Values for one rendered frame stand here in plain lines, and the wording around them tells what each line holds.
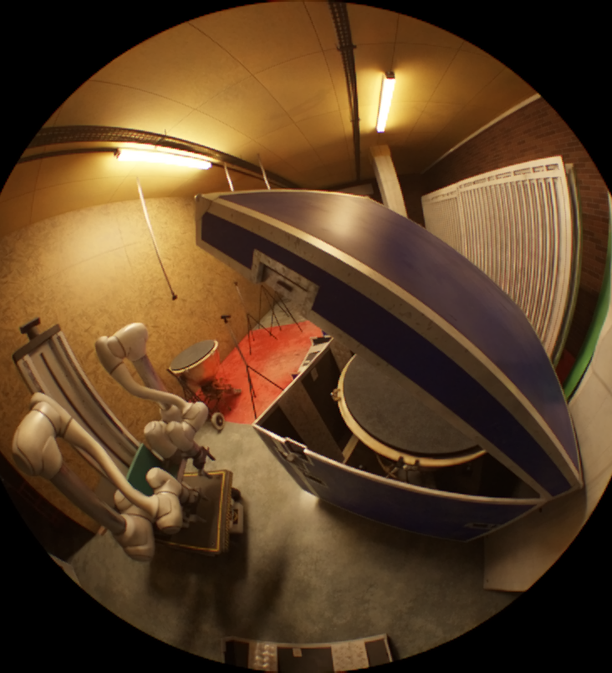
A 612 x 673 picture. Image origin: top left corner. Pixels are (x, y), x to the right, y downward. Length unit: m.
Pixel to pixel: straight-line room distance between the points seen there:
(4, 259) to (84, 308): 1.32
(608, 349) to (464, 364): 0.61
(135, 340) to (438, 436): 1.35
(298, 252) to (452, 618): 1.87
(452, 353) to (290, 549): 1.60
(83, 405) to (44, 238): 2.22
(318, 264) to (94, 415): 1.33
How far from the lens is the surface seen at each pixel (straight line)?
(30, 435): 0.82
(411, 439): 0.73
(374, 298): 0.26
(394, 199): 4.59
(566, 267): 2.00
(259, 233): 0.33
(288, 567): 1.70
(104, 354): 1.14
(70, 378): 1.35
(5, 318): 2.90
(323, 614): 1.68
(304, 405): 1.15
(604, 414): 0.85
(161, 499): 0.92
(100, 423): 1.40
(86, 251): 3.13
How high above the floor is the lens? 1.60
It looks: 26 degrees down
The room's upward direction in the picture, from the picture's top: 18 degrees counter-clockwise
